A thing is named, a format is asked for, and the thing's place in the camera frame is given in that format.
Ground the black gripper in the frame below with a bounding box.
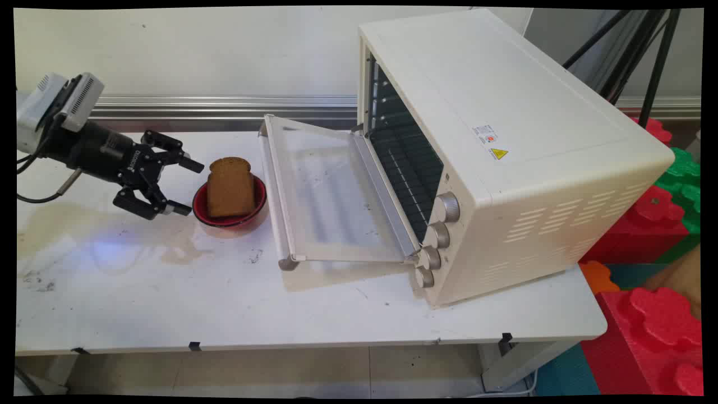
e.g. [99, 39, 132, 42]
[42, 120, 205, 221]

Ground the glass oven door with handle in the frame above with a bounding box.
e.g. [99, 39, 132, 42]
[258, 114, 422, 271]

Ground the brown bread slice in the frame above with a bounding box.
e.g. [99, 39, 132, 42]
[206, 157, 256, 218]

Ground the red bowl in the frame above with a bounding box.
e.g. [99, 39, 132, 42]
[192, 174, 268, 228]

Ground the large silver oven knob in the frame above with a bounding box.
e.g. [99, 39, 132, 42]
[433, 192, 461, 224]

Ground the cream toaster oven body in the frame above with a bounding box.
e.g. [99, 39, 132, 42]
[357, 8, 675, 309]

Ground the white table leg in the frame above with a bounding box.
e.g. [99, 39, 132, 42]
[478, 338, 579, 393]

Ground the orange foam block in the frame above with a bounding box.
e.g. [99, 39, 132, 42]
[579, 261, 621, 296]

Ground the teal foam floor mat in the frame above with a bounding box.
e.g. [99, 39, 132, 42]
[533, 343, 601, 396]

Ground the teal foam block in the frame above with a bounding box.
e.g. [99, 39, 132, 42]
[606, 263, 669, 290]

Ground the small red foam block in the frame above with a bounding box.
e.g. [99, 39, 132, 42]
[628, 116, 673, 146]

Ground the black tripod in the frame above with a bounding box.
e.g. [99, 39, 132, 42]
[563, 8, 683, 130]

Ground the large red foam block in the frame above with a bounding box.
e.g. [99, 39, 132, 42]
[581, 287, 703, 396]

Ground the green foam block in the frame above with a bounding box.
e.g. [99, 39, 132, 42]
[653, 147, 702, 235]

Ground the aluminium wall rail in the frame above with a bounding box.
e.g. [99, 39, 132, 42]
[90, 95, 702, 121]

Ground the white grey wrist camera box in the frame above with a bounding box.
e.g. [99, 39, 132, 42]
[35, 72, 105, 133]

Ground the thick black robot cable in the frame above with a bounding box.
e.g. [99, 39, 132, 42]
[17, 168, 82, 204]

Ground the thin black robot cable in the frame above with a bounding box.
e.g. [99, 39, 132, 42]
[17, 150, 48, 173]

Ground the dark oven wire rack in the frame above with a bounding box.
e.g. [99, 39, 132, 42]
[367, 125, 445, 243]

